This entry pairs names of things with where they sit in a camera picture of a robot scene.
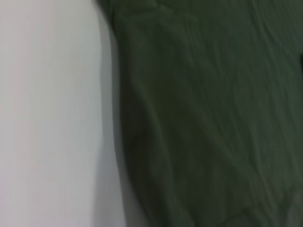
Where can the dark green shirt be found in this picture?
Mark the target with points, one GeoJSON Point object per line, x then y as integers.
{"type": "Point", "coordinates": [201, 106]}

